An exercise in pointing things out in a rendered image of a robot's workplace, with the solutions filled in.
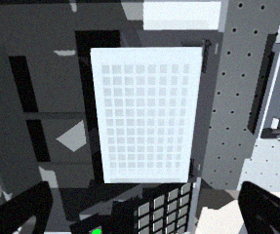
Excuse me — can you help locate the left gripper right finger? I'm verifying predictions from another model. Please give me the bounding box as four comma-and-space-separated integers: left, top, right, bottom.
238, 181, 280, 234

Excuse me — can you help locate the white multi-well plate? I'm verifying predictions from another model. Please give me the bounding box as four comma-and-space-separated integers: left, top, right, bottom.
91, 47, 202, 183

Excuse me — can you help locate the dark grey plate washer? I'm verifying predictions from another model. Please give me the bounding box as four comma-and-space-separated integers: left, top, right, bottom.
0, 0, 228, 234

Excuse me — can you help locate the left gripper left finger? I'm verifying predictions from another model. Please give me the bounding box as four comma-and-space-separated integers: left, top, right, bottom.
0, 181, 54, 234

